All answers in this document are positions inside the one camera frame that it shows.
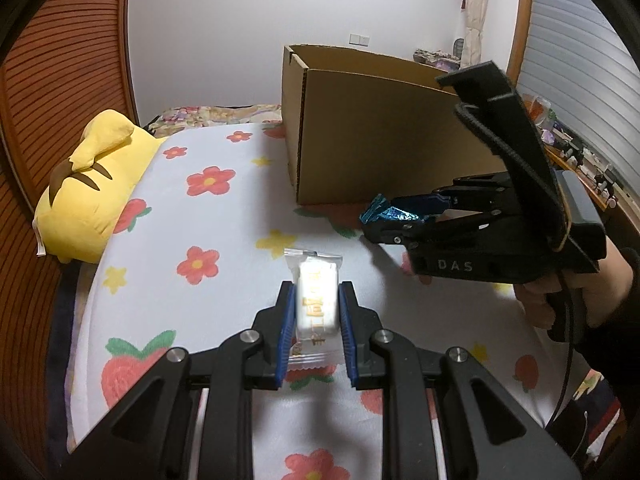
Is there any yellow plush toy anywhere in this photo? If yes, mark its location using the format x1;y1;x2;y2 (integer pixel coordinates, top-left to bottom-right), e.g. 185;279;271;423
32;108;163;264

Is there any person's right forearm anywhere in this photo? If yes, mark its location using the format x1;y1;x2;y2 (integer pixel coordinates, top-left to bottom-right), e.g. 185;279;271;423
570;247;640;401

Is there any white floral bed sheet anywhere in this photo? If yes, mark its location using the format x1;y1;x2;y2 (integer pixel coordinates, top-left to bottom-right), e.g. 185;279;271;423
65;122;601;480

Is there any brown cardboard box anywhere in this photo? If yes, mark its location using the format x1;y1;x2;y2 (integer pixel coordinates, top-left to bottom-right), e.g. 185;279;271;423
281;44;511;206

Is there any wooden cabinet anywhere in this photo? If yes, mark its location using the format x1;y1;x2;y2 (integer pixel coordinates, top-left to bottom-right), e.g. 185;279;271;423
590;180;640;251

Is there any black cable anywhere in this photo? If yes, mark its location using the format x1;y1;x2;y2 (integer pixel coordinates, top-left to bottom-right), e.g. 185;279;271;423
547;270;576;431

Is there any light patterned curtain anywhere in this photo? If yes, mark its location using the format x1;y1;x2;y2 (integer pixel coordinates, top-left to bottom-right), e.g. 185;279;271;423
460;0;521;68

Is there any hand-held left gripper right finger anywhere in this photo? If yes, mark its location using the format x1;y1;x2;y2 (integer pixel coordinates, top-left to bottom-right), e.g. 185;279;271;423
337;281;583;480

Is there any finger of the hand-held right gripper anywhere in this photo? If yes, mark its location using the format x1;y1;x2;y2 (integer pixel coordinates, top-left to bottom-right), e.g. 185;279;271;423
390;172;516;221
360;210;506;251

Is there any grey window blind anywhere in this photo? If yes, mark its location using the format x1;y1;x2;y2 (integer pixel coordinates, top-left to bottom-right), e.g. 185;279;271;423
517;0;640;196

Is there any floral quilt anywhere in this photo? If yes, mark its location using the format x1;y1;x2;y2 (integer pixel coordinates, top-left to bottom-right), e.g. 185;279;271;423
142;104;283;137

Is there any white clear-wrapped snack packet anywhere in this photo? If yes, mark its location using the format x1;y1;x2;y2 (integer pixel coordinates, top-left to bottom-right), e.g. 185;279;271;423
283;247;346;371

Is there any person's right hand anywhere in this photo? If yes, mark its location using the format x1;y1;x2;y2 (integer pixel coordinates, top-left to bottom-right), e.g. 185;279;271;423
515;247;636;331

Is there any teal foil snack packet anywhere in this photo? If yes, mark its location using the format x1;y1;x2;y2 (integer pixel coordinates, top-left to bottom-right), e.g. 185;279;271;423
359;193;426;225

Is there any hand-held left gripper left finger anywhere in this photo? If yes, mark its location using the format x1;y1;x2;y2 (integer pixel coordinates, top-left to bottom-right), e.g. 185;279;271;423
67;281;296;480

